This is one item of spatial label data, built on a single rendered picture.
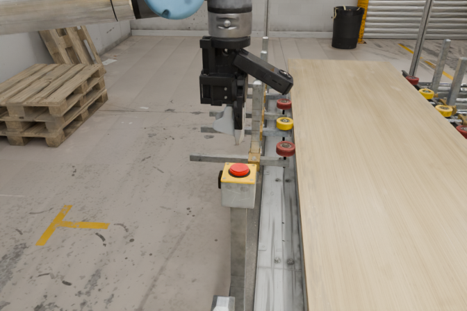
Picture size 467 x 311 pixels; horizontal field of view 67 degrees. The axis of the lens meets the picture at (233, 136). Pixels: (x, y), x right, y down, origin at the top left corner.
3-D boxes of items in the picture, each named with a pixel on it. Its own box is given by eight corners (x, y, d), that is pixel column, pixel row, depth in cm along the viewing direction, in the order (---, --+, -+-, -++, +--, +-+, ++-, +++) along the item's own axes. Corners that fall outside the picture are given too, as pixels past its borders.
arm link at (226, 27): (254, 7, 63) (250, 14, 56) (253, 34, 65) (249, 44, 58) (211, 7, 64) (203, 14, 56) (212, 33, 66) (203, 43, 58)
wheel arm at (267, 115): (209, 118, 202) (208, 111, 200) (210, 115, 205) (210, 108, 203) (286, 121, 198) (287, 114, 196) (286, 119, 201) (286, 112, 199)
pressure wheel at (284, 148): (284, 160, 160) (286, 138, 155) (297, 168, 154) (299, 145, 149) (271, 166, 156) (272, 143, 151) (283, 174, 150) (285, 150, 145)
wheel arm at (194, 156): (190, 162, 158) (189, 154, 156) (191, 159, 161) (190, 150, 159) (288, 169, 153) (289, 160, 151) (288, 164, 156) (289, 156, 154)
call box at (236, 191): (221, 209, 76) (220, 179, 72) (225, 190, 82) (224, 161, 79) (254, 212, 75) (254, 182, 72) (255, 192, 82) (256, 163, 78)
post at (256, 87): (249, 182, 163) (252, 82, 141) (250, 177, 167) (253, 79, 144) (257, 182, 163) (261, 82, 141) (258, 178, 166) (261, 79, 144)
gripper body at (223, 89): (208, 93, 71) (205, 31, 66) (250, 94, 70) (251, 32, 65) (200, 107, 65) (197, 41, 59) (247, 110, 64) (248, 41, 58)
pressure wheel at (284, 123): (292, 137, 180) (293, 116, 175) (290, 145, 173) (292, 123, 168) (276, 136, 181) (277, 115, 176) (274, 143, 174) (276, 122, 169)
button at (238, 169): (228, 178, 74) (228, 171, 73) (231, 168, 77) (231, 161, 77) (247, 180, 74) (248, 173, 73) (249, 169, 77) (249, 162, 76)
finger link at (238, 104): (235, 121, 69) (235, 79, 65) (244, 122, 69) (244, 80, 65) (232, 132, 65) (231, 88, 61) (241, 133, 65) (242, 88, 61)
